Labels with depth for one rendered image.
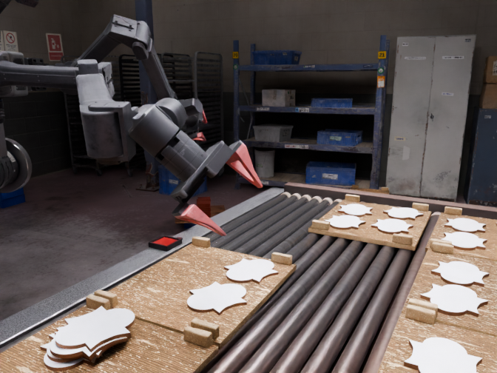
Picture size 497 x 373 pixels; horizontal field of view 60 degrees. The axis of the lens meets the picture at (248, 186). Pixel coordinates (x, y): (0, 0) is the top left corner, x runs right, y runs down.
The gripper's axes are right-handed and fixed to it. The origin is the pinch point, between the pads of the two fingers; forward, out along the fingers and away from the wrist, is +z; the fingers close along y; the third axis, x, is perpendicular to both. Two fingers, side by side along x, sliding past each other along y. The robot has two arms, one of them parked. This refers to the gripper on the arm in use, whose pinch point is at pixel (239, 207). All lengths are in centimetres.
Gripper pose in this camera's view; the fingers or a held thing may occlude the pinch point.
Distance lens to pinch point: 66.3
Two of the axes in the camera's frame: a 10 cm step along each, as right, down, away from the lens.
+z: 7.2, 6.5, 2.3
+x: 3.9, -1.0, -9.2
